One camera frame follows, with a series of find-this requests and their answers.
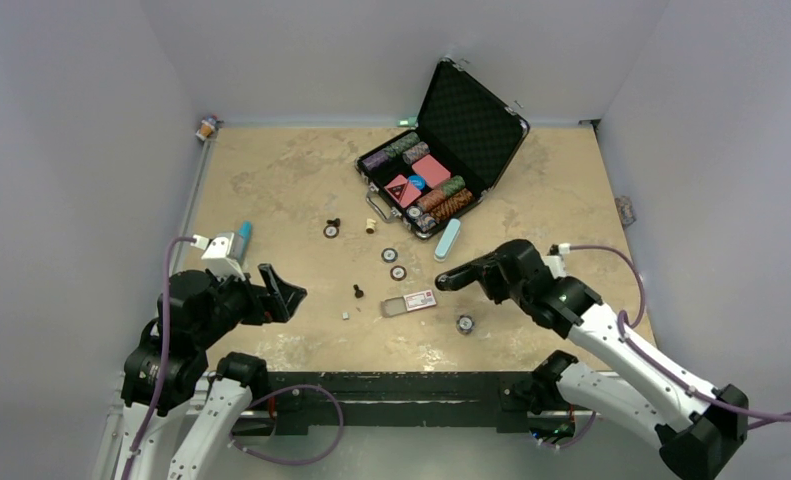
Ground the brown poker chip left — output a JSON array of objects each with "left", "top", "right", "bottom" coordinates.
[{"left": 323, "top": 225, "right": 340, "bottom": 239}]

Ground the small orange bottle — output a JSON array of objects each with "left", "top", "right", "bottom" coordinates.
[{"left": 195, "top": 115, "right": 220, "bottom": 142}]

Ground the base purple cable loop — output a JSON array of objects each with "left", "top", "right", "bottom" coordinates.
[{"left": 226, "top": 386, "right": 345, "bottom": 468}]

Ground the red white staple box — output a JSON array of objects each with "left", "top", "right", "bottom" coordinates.
[{"left": 380, "top": 289, "right": 437, "bottom": 318}]

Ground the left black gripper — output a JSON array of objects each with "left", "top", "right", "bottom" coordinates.
[{"left": 194, "top": 261, "right": 305, "bottom": 346}]

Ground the light blue stapler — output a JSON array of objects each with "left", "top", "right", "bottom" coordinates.
[{"left": 433, "top": 218, "right": 462, "bottom": 262}]

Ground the chip stack by wall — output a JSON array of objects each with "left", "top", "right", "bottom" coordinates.
[{"left": 614, "top": 196, "right": 637, "bottom": 229}]

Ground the blue poker chip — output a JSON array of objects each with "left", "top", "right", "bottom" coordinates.
[{"left": 381, "top": 247, "right": 399, "bottom": 263}]

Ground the brown poker chip middle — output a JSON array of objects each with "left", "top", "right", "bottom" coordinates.
[{"left": 390, "top": 265, "right": 407, "bottom": 281}]

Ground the brown poker chip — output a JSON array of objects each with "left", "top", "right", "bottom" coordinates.
[
  {"left": 390, "top": 265, "right": 407, "bottom": 281},
  {"left": 323, "top": 225, "right": 340, "bottom": 239}
]

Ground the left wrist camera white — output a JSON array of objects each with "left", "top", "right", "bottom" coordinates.
[{"left": 193, "top": 232, "right": 245, "bottom": 280}]

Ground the pink card deck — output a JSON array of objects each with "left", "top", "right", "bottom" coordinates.
[{"left": 411, "top": 154, "right": 451, "bottom": 188}]

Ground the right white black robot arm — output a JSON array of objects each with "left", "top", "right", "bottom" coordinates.
[{"left": 435, "top": 239, "right": 748, "bottom": 479}]

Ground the light blue marker tube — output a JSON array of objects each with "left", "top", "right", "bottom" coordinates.
[{"left": 234, "top": 221, "right": 252, "bottom": 262}]

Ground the black poker chip case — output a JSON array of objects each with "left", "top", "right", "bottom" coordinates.
[{"left": 354, "top": 57, "right": 530, "bottom": 239}]

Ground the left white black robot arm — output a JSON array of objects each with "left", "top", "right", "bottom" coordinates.
[{"left": 119, "top": 264, "right": 308, "bottom": 479}]

